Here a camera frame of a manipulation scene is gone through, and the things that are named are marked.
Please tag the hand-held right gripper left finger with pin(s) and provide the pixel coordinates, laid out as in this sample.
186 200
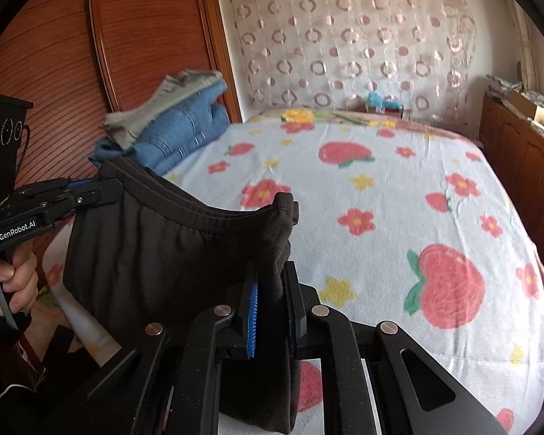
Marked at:
253 317

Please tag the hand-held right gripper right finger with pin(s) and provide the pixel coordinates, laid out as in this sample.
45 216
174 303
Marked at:
299 321

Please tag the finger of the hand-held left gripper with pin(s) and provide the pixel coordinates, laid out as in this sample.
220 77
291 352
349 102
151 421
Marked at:
90 197
59 186

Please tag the black pants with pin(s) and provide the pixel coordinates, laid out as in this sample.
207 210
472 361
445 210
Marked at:
163 253

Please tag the folded grey-green pants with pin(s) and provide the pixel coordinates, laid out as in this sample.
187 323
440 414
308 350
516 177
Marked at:
163 99

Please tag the person's left hand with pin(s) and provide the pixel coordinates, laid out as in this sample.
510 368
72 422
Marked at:
20 281

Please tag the folded blue jeans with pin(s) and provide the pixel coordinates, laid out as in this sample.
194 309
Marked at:
186 122

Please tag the brown wooden wardrobe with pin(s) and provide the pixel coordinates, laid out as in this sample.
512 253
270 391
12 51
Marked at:
72 54

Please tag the person's dark clothing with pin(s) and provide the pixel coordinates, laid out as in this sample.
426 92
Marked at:
27 385

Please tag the floral printed blanket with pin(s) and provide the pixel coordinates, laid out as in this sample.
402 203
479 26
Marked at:
390 181

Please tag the blue fluffy item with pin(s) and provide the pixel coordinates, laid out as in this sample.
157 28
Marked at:
381 99

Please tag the brown wooden cabinet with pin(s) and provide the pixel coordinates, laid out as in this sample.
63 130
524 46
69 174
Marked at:
517 158

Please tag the stack of magazines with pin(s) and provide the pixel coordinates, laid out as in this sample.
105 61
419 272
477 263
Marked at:
501 85

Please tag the cardboard box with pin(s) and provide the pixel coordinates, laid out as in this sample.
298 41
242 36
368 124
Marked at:
526 106

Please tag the circle patterned wall cloth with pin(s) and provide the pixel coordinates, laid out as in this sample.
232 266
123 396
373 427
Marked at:
344 40

